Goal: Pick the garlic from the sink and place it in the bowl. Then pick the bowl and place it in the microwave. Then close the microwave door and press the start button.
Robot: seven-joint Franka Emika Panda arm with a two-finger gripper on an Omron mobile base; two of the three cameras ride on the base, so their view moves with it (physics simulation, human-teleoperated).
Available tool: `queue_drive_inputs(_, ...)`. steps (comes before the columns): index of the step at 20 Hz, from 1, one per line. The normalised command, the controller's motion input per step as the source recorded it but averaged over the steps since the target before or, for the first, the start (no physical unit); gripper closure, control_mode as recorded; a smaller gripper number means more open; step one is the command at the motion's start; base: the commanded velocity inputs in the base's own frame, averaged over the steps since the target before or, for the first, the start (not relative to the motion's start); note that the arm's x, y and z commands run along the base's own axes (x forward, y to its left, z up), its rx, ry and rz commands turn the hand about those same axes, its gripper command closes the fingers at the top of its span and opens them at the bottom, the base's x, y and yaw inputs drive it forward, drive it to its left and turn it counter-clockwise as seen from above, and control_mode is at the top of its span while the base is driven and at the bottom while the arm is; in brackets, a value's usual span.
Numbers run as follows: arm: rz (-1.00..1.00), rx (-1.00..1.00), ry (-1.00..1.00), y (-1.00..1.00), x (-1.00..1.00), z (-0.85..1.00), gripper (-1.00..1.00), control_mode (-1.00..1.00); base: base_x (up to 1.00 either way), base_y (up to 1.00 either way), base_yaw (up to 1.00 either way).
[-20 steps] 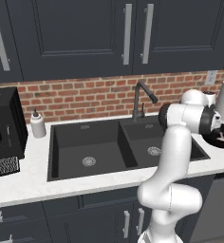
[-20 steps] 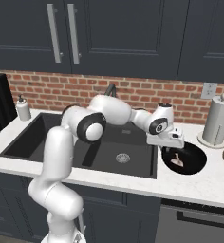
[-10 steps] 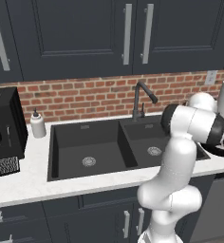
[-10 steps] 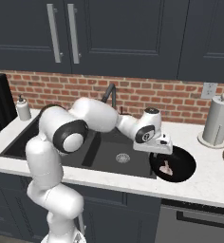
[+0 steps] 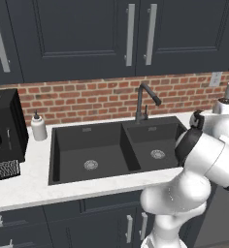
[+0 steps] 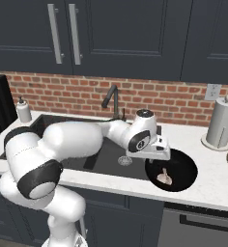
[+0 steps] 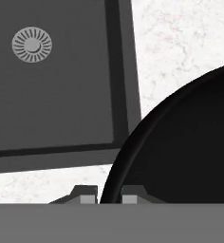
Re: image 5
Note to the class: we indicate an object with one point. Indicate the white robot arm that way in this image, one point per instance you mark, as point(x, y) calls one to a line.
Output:
point(197, 190)

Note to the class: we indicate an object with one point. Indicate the black double sink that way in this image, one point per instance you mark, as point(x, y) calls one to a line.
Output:
point(97, 151)

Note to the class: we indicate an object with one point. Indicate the dark panel under sink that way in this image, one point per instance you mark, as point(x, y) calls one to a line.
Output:
point(103, 201)

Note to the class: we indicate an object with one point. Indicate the black microwave oven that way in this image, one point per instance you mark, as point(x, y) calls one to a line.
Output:
point(13, 126)

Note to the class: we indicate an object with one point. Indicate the dark base cupboard door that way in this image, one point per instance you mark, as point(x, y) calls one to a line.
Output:
point(93, 231)
point(150, 232)

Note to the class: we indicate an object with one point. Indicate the black microwave door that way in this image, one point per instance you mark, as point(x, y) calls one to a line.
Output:
point(3, 169)

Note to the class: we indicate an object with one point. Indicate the black tap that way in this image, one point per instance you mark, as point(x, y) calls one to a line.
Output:
point(139, 106)

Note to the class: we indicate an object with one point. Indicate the white soap dispenser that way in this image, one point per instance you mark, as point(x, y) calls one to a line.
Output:
point(39, 127)

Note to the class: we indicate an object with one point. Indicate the silver round canister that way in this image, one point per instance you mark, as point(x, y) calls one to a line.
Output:
point(223, 107)

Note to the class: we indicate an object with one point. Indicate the dark drawer front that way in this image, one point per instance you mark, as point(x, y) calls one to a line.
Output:
point(22, 218)
point(29, 239)

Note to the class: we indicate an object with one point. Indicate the grey dishwasher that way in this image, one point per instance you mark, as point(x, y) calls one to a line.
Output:
point(221, 219)

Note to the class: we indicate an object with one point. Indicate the dark wall cupboard door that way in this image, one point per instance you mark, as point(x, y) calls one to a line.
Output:
point(190, 32)
point(77, 35)
point(13, 38)

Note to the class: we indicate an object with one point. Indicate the grey wall socket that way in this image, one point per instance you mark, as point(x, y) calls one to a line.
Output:
point(215, 79)

